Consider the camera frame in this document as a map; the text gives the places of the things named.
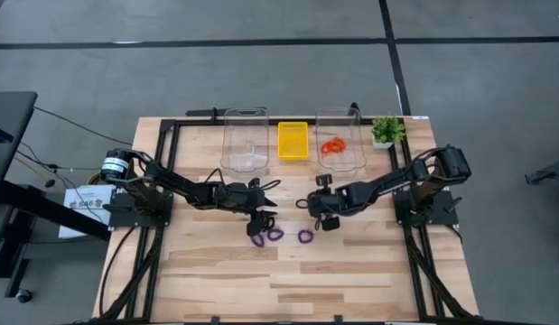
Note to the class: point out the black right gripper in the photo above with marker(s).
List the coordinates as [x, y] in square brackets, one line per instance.
[328, 201]

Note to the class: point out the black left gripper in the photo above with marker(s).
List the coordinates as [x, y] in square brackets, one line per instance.
[238, 198]

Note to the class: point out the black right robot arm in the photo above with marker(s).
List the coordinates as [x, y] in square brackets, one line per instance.
[387, 182]

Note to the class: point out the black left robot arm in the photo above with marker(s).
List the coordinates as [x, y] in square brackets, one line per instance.
[179, 185]

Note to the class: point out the clear plastic bin with sticker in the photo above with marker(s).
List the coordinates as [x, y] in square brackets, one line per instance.
[245, 135]

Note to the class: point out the yellow plastic basket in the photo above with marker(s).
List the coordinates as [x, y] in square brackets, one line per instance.
[293, 140]

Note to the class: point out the black table edge clamp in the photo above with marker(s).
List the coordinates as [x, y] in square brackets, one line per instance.
[338, 319]
[214, 320]

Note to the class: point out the green plant in white pot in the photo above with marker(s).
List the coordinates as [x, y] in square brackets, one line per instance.
[387, 128]

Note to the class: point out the white printed paper sheet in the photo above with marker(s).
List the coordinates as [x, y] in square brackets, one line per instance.
[85, 203]

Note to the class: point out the black stand foot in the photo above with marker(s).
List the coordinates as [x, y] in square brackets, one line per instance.
[550, 173]

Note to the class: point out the black caster wheel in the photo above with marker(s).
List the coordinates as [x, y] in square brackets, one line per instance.
[24, 296]

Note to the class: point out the black desk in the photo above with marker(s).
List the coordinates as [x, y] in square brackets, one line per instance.
[12, 117]

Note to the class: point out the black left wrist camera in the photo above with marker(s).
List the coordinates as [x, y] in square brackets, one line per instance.
[254, 182]

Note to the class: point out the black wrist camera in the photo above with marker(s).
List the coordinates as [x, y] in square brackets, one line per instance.
[254, 182]
[324, 179]

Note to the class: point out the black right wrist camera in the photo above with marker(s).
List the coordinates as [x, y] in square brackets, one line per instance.
[324, 179]

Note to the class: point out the black aluminium table frame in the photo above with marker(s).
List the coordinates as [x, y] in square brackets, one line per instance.
[198, 122]

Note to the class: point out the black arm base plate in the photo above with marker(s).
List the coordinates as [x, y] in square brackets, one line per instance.
[441, 212]
[125, 216]

